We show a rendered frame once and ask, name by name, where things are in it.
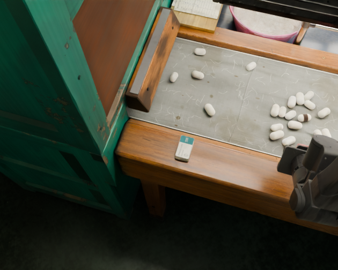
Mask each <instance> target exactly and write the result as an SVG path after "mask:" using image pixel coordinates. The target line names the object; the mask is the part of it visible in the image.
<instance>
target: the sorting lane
mask: <svg viewBox="0 0 338 270"><path fill-rule="evenodd" d="M196 48H201V49H205V50H206V53H205V55H196V54H195V53H194V50H195V49H196ZM251 62H255V63H256V67H255V68H254V69H252V70H250V71H248V70H247V69H246V66H247V65H248V64H249V63H251ZM193 71H198V72H202V73H203V74H204V78H203V79H197V78H194V77H193V76H192V72H193ZM173 72H176V73H178V77H177V79H176V81H175V82H171V81H170V76H171V75H172V73H173ZM308 91H313V93H314V96H313V97H312V98H311V99H310V100H309V101H311V102H312V103H314V104H315V108H314V109H309V108H308V107H306V106H305V105H304V104H302V105H298V104H297V102H296V104H295V106H294V107H293V108H289V107H288V99H289V97H291V96H295V97H296V94H297V93H298V92H302V93H303V94H304V95H305V94H306V93H307V92H308ZM206 104H211V105H212V107H213V108H214V110H215V114H214V115H213V116H210V115H208V113H207V112H206V110H205V108H204V107H205V105H206ZM274 104H277V105H279V107H286V113H285V114H287V113H288V112H290V111H292V110H294V111H295V112H296V116H295V117H293V118H292V119H290V120H287V119H286V118H285V116H284V117H279V115H277V116H275V117H273V116H272V115H271V114H270V112H271V108H272V106H273V105H274ZM324 108H329V109H330V114H328V115H327V116H325V117H324V118H320V117H319V116H318V112H319V111H321V110H323V109H324ZM301 114H310V115H311V120H310V121H307V122H300V121H299V120H298V116H299V115H301ZM131 118H133V119H136V120H139V121H143V122H147V123H151V124H155V125H159V126H163V127H166V128H169V129H174V130H177V131H181V132H185V133H189V134H193V135H196V136H199V137H204V138H207V139H211V140H215V141H219V142H222V143H226V144H229V145H233V146H237V147H241V148H245V149H249V150H252V151H256V152H260V153H263V154H268V155H271V156H275V157H278V158H281V157H282V154H283V150H284V145H283V144H282V140H283V139H285V138H287V137H289V136H294V137H295V138H296V141H295V143H294V144H291V145H289V146H291V147H295V148H296V146H297V144H303V145H307V146H309V144H310V142H311V139H312V137H313V136H314V134H313V132H314V130H320V131H322V130H323V129H328V130H329V133H330V135H331V138H333V139H335V140H337V141H338V74H333V73H329V72H325V71H320V70H316V69H311V68H308V67H303V66H299V65H294V64H290V63H286V62H281V61H277V60H273V59H269V58H264V57H260V56H255V55H251V54H247V53H244V52H239V51H234V50H230V49H225V48H221V47H217V46H212V45H209V44H205V43H200V42H195V41H191V40H186V39H182V38H179V37H176V39H175V42H174V45H173V48H172V50H171V53H170V55H169V58H168V60H167V63H166V65H165V68H164V70H163V74H162V76H161V79H160V81H159V84H158V87H157V90H156V93H155V96H154V98H153V101H152V104H151V108H150V110H149V112H143V111H139V110H135V109H132V112H131V114H130V119H131ZM290 121H296V122H300V123H301V124H302V128H301V129H299V130H296V129H291V128H289V127H288V123H289V122H290ZM274 124H282V125H283V129H282V131H283V132H284V136H283V137H282V138H279V139H277V140H271V139H270V134H271V133H272V132H273V131H272V130H271V129H270V127H271V126H272V125H274Z"/></svg>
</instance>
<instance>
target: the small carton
mask: <svg viewBox="0 0 338 270"><path fill-rule="evenodd" d="M194 139H195V138H191V137H188V136H183V135H181V138H180V141H179V144H178V148H177V151H176V154H175V159H178V160H183V161H186V162H188V161H189V157H190V154H191V151H192V148H193V144H194Z"/></svg>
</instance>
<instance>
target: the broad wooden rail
mask: <svg viewBox="0 0 338 270"><path fill-rule="evenodd" d="M181 135H183V136H188V137H191V138H195V139H194V144H193V148H192V151H191V154H190V157H189V161H188V162H186V161H183V160H178V159H175V154H176V151H177V148H178V144H179V141H180V138H181ZM114 153H115V155H116V158H117V160H118V162H119V165H120V167H121V170H122V172H123V174H124V175H127V176H131V177H134V178H138V179H142V180H144V181H148V182H151V183H155V184H159V185H162V186H166V187H168V188H172V189H176V190H179V191H183V192H187V193H190V194H194V195H196V196H200V197H204V198H207V199H211V200H214V201H218V202H220V203H224V204H228V205H231V206H235V207H239V208H242V209H246V210H248V211H252V212H257V213H260V214H263V215H266V216H270V217H273V218H276V219H280V220H283V221H287V222H291V223H294V224H298V225H300V226H304V227H308V228H311V229H315V230H318V231H322V232H325V233H329V234H332V235H335V236H338V227H332V226H327V225H324V224H319V223H315V222H310V221H305V220H301V219H298V218H297V217H296V215H295V211H293V210H292V209H291V207H290V204H289V200H290V196H291V194H292V191H293V189H294V186H293V179H292V176H291V175H287V174H284V173H281V172H278V171H277V165H278V163H279V161H280V159H281V158H279V157H275V156H271V155H268V154H263V153H260V152H256V151H252V150H249V149H245V148H241V147H237V146H233V145H229V144H226V143H223V142H219V141H215V140H211V139H207V138H204V137H199V136H196V135H193V134H189V133H185V132H181V131H177V130H174V129H169V128H166V127H163V126H159V125H155V124H151V123H147V122H143V121H139V120H136V119H133V118H131V119H129V120H128V121H127V122H126V123H125V125H124V128H123V130H122V133H121V135H120V138H119V141H118V143H117V146H116V148H115V151H114Z"/></svg>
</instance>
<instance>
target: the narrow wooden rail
mask: <svg viewBox="0 0 338 270"><path fill-rule="evenodd" d="M177 37H178V38H182V39H186V40H191V41H195V42H200V43H205V44H209V45H212V46H217V47H221V48H225V49H230V50H234V51H239V52H242V53H247V54H251V55H255V56H260V57H264V58H269V59H273V60H277V61H281V62H286V63H290V64H294V65H299V66H303V67H306V68H311V69H316V70H320V71H325V72H329V73H333V74H338V54H335V53H331V52H326V51H322V50H318V49H313V48H308V47H303V46H299V45H296V44H291V43H286V42H282V41H277V40H272V39H268V38H265V37H260V36H255V35H251V34H246V33H242V32H237V31H232V30H229V29H224V28H220V27H216V29H215V32H214V33H210V32H206V31H201V30H198V29H193V28H189V27H185V26H180V28H179V31H178V34H177Z"/></svg>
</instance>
